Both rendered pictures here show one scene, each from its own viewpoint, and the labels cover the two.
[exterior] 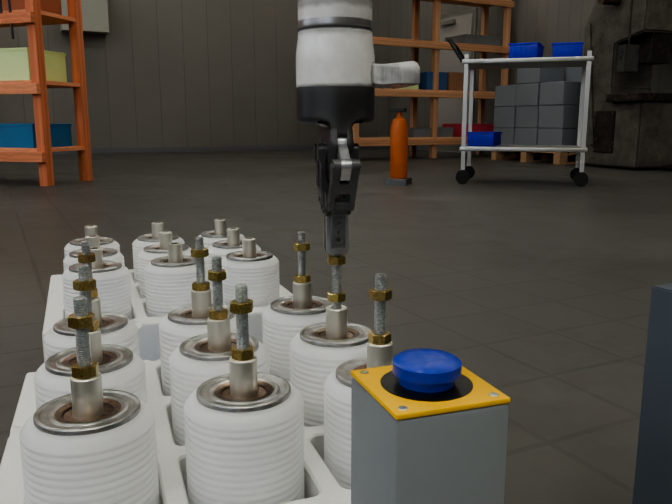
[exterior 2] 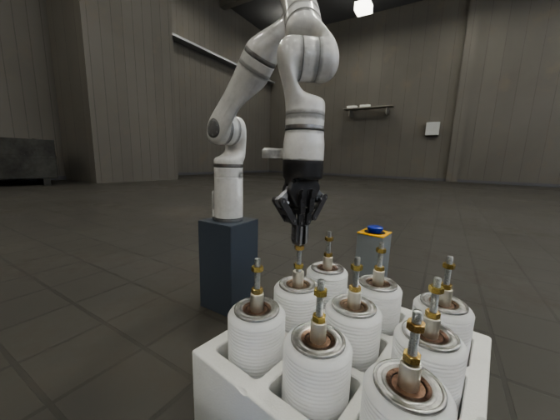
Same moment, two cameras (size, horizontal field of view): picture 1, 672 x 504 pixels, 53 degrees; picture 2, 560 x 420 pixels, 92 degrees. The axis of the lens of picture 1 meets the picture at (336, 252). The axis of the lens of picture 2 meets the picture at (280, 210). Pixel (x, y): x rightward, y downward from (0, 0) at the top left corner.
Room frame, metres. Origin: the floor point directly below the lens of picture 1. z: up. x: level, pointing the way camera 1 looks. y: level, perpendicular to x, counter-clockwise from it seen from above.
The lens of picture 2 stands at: (0.96, 0.41, 0.50)
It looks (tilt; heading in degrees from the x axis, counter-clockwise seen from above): 10 degrees down; 238
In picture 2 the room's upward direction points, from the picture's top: 2 degrees clockwise
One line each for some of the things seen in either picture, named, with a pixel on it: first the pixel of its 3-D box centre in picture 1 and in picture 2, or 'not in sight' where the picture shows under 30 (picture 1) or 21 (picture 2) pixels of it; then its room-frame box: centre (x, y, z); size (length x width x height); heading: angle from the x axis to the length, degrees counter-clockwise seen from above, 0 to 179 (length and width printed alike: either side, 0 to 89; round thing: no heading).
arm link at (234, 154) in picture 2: not in sight; (228, 143); (0.65, -0.42, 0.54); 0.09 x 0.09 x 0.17; 20
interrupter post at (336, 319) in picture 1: (336, 322); (297, 278); (0.66, 0.00, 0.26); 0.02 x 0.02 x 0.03
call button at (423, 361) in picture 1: (426, 374); (374, 229); (0.37, -0.05, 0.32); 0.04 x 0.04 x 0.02
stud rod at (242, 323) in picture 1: (242, 331); (380, 259); (0.51, 0.07, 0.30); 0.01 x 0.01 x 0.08
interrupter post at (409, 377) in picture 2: (90, 313); (409, 374); (0.70, 0.26, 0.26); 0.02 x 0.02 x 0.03
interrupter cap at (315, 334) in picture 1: (336, 335); (297, 284); (0.66, 0.00, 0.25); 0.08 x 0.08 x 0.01
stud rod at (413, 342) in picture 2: (87, 276); (413, 342); (0.70, 0.26, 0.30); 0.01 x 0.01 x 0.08
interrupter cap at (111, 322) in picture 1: (91, 324); (407, 384); (0.70, 0.26, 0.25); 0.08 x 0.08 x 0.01
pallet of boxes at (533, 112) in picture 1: (550, 112); not in sight; (8.46, -2.63, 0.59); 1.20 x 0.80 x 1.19; 27
